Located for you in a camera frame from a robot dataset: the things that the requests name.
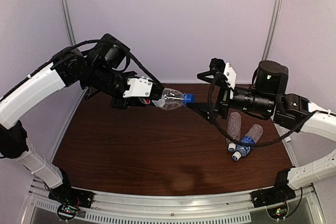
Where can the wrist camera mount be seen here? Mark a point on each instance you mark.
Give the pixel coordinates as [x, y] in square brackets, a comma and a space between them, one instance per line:
[230, 75]
[138, 87]

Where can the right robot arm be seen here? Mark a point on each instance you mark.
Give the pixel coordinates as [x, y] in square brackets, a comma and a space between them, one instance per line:
[264, 99]

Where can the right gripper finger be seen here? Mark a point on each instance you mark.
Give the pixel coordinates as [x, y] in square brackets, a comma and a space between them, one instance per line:
[207, 76]
[203, 110]

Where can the front aluminium rail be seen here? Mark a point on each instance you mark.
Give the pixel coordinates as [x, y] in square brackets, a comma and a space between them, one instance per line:
[216, 208]

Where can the Pepsi label plastic bottle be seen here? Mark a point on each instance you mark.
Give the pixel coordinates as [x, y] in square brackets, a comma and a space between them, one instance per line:
[171, 99]

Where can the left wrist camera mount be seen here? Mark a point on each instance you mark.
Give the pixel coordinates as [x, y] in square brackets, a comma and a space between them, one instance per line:
[138, 87]

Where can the circuit board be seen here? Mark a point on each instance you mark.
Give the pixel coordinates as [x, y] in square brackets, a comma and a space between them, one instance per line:
[67, 212]
[278, 212]

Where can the white bottle cap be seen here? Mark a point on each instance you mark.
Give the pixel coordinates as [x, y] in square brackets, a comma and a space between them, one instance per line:
[231, 147]

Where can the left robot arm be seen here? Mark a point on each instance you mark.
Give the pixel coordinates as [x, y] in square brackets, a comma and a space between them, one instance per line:
[36, 106]

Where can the right circuit board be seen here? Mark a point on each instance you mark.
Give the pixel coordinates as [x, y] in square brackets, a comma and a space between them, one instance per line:
[278, 212]

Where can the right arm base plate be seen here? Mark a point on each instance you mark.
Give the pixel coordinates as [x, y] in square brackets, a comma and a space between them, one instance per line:
[271, 196]

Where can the blue bottle cap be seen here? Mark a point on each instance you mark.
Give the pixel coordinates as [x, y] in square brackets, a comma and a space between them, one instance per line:
[188, 98]

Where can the left circuit board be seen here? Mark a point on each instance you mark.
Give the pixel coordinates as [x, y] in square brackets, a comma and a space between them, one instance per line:
[67, 212]

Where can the right aluminium frame post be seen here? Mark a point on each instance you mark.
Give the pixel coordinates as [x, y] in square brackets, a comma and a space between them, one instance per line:
[276, 10]

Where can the clear unlabeled plastic bottle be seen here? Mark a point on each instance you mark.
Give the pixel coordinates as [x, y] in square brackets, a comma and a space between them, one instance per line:
[234, 127]

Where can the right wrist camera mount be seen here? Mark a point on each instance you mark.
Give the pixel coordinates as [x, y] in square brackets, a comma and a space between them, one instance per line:
[230, 75]

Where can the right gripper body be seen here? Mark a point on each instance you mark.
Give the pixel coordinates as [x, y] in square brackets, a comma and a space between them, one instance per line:
[224, 100]

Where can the left aluminium frame post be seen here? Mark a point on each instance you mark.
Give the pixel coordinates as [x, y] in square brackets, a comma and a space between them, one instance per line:
[68, 23]

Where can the blue label water bottle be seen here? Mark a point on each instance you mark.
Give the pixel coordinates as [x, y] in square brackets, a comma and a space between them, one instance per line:
[252, 137]

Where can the aluminium frame post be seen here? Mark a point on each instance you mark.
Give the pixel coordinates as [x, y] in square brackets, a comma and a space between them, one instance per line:
[68, 23]
[276, 10]

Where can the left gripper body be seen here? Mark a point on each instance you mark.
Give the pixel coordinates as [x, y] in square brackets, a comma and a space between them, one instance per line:
[122, 100]

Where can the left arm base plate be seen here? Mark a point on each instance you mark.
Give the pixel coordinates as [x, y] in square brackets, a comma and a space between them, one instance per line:
[74, 197]

